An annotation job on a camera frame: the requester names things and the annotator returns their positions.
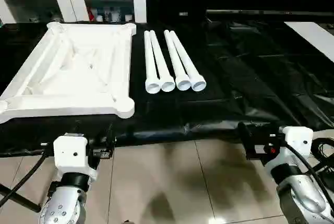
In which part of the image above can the black right camera cable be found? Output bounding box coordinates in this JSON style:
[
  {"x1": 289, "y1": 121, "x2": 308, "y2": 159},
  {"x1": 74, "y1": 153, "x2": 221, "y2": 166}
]
[{"x1": 284, "y1": 137, "x2": 333, "y2": 224}]

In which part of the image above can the white plastic table top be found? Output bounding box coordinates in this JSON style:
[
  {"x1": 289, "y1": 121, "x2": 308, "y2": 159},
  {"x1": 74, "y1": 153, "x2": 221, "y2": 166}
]
[{"x1": 0, "y1": 21, "x2": 138, "y2": 125}]

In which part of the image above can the white jar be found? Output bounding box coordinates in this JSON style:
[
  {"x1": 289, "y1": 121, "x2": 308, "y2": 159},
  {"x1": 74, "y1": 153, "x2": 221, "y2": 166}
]
[{"x1": 110, "y1": 9, "x2": 121, "y2": 23}]

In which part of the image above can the black stand rod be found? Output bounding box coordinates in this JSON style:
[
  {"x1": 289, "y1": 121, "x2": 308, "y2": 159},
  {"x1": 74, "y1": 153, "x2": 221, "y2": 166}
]
[{"x1": 0, "y1": 182, "x2": 42, "y2": 214}]

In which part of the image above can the black cable bundle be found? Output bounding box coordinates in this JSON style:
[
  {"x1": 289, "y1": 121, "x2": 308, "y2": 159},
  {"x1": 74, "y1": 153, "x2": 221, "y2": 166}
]
[{"x1": 309, "y1": 136, "x2": 334, "y2": 175}]

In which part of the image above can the white plastic table leg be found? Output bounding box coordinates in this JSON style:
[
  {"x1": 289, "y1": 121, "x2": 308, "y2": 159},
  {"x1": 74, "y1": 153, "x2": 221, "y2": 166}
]
[
  {"x1": 163, "y1": 29, "x2": 192, "y2": 91},
  {"x1": 144, "y1": 30, "x2": 163, "y2": 95},
  {"x1": 149, "y1": 29, "x2": 176, "y2": 92},
  {"x1": 169, "y1": 30, "x2": 208, "y2": 92}
]

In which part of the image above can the white flat board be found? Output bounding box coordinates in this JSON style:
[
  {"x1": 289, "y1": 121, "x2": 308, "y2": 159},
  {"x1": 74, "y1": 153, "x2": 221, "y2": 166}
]
[{"x1": 283, "y1": 21, "x2": 334, "y2": 63}]

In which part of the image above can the black camera cable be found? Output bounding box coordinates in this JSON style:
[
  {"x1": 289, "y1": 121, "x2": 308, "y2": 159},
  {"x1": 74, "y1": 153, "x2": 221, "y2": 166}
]
[
  {"x1": 284, "y1": 137, "x2": 333, "y2": 224},
  {"x1": 0, "y1": 143, "x2": 47, "y2": 204}
]

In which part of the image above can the black plastic mat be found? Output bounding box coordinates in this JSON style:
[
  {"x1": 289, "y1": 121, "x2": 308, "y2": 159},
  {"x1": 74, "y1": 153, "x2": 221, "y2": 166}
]
[{"x1": 0, "y1": 9, "x2": 334, "y2": 158}]

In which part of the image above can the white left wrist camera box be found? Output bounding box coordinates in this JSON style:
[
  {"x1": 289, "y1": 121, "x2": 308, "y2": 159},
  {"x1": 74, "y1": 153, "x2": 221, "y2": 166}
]
[{"x1": 53, "y1": 134, "x2": 99, "y2": 184}]

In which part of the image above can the black left camera cable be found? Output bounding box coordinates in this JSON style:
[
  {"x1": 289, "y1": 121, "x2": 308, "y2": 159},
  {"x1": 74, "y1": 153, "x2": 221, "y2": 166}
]
[{"x1": 0, "y1": 143, "x2": 47, "y2": 204}]

